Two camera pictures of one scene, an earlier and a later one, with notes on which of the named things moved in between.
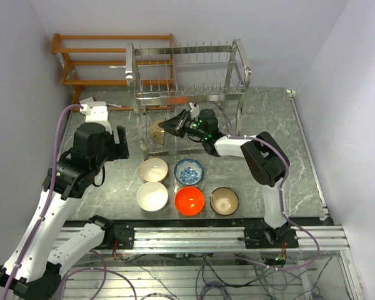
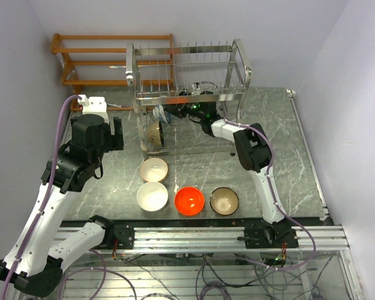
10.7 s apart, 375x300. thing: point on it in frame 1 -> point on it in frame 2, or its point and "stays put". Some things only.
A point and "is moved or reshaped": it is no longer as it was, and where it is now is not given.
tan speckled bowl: (157, 133) is moved or reshaped
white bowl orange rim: (154, 169) stays put
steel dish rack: (164, 80) stays put
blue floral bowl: (189, 171) -> (159, 112)
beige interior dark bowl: (224, 200) stays put
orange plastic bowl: (189, 200) stays put
